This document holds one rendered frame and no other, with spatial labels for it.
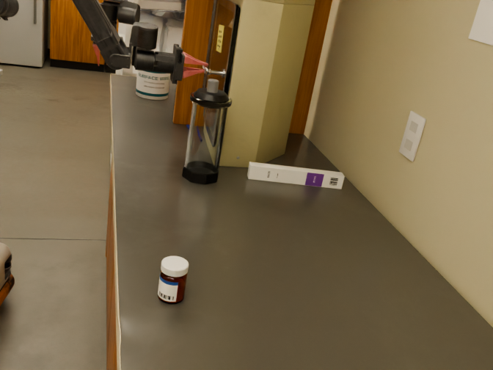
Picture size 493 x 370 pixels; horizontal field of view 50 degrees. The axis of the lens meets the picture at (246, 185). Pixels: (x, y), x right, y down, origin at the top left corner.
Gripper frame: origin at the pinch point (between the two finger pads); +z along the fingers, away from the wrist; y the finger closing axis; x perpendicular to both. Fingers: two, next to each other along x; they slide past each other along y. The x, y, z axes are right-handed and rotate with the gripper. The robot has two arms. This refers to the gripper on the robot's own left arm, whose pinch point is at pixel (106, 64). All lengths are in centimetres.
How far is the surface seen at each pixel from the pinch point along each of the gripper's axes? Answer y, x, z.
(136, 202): 8, -72, 16
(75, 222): -11, 88, 110
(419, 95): 76, -69, -16
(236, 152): 37, -46, 12
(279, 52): 46, -44, -18
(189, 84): 27.7, -9.0, 2.1
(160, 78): 20.8, 18.7, 7.6
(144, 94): 15.5, 19.3, 14.4
